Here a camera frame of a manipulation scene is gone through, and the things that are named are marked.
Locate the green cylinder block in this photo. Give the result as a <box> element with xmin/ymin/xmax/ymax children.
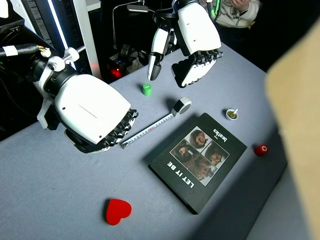
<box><xmin>141</xmin><ymin>83</ymin><xmax>153</xmax><ymax>97</ymax></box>

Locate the red cylinder block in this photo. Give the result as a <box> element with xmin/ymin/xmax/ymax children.
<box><xmin>253</xmin><ymin>143</ymin><xmax>270</xmax><ymax>158</ymax></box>

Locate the white equipment rack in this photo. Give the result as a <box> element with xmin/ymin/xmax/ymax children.
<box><xmin>23</xmin><ymin>0</ymin><xmax>102</xmax><ymax>78</ymax></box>

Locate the black hardcover Beatles book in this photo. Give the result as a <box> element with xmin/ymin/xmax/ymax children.
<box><xmin>148</xmin><ymin>112</ymin><xmax>248</xmax><ymax>215</ymax></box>

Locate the black power adapter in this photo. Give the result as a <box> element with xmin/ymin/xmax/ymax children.
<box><xmin>126</xmin><ymin>3</ymin><xmax>150</xmax><ymax>13</ymax></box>

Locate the beige wooden board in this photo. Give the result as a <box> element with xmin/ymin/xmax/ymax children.
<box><xmin>264</xmin><ymin>17</ymin><xmax>320</xmax><ymax>240</ymax></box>

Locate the black sleeved cable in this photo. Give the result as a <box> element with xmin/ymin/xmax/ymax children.
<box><xmin>0</xmin><ymin>43</ymin><xmax>52</xmax><ymax>59</ymax></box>

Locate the person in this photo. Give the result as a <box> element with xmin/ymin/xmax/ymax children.
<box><xmin>199</xmin><ymin>0</ymin><xmax>262</xmax><ymax>30</ymax></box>

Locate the red heart block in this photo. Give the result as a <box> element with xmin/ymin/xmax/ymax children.
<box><xmin>104</xmin><ymin>198</ymin><xmax>133</xmax><ymax>226</ymax></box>

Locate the small bowl with spoon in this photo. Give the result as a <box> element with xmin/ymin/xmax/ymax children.
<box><xmin>225</xmin><ymin>108</ymin><xmax>239</xmax><ymax>121</ymax></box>

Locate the thin white cable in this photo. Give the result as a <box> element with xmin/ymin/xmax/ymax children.
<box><xmin>111</xmin><ymin>0</ymin><xmax>146</xmax><ymax>50</ymax></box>

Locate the grey tablecloth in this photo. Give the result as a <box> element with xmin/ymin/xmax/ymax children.
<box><xmin>0</xmin><ymin>44</ymin><xmax>288</xmax><ymax>240</ymax></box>

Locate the thick green cable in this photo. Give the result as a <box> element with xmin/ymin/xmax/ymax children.
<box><xmin>206</xmin><ymin>0</ymin><xmax>223</xmax><ymax>22</ymax></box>

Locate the grey black tape measure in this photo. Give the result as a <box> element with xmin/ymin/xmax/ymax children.
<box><xmin>120</xmin><ymin>96</ymin><xmax>192</xmax><ymax>150</ymax></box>

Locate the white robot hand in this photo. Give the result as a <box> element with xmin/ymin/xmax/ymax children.
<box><xmin>53</xmin><ymin>73</ymin><xmax>140</xmax><ymax>155</ymax></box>
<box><xmin>147</xmin><ymin>2</ymin><xmax>224</xmax><ymax>89</ymax></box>

